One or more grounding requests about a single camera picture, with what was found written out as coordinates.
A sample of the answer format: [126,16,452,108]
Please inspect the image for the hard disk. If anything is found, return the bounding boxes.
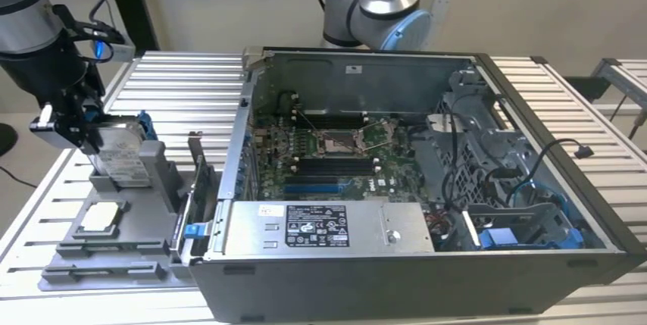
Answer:
[75,111,156,189]

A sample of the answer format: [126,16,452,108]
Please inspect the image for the empty blue disk carrier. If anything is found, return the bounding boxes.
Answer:
[474,226,587,252]

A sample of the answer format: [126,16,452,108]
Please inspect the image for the black round base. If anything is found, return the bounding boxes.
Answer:
[0,122,19,158]

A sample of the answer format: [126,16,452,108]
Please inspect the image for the silver CPU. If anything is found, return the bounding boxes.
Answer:
[80,202,126,232]

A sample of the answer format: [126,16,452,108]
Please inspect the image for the graphics card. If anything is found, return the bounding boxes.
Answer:
[171,130,224,265]

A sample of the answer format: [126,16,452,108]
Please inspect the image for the grey parts rack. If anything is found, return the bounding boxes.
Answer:
[39,139,223,292]

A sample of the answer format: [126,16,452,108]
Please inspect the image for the black expansion slot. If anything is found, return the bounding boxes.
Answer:
[284,177,340,186]

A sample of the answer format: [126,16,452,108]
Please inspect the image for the CPU socket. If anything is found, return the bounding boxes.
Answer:
[315,128,366,158]

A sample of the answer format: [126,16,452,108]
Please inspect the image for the blue expansion slot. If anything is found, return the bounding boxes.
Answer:
[284,184,346,195]

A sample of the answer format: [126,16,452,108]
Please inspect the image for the metal socket cover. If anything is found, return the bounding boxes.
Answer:
[362,117,400,151]

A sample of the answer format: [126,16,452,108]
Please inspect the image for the green motherboard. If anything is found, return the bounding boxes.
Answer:
[250,111,431,203]

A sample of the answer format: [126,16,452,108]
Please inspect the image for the grey perforated drive cage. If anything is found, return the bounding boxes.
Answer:
[411,89,558,207]

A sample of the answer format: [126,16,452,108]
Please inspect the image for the silver power supply unit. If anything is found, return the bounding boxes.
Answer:
[222,200,436,256]

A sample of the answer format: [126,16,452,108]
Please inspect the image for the dark grey PC case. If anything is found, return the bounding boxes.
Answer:
[190,45,647,322]

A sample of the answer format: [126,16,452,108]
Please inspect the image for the metal slat side table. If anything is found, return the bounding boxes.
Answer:
[591,58,647,140]

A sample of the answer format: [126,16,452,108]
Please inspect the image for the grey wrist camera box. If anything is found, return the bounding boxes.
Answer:
[90,28,138,64]
[28,103,80,148]

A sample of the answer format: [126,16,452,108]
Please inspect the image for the black frame post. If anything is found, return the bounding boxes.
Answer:
[111,0,163,57]

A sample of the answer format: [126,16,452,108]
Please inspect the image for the black floor cable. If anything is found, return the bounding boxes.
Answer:
[0,165,40,189]

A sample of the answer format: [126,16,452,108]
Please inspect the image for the thin wire locking lever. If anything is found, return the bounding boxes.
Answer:
[296,108,324,135]

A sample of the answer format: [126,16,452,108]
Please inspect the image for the red black twisted wires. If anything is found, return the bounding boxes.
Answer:
[427,209,459,245]

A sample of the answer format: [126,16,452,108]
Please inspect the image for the blue wire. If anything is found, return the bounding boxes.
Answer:
[507,179,562,208]

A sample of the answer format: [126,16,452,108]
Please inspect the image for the black table bracket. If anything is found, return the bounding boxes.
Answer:
[563,74,607,103]

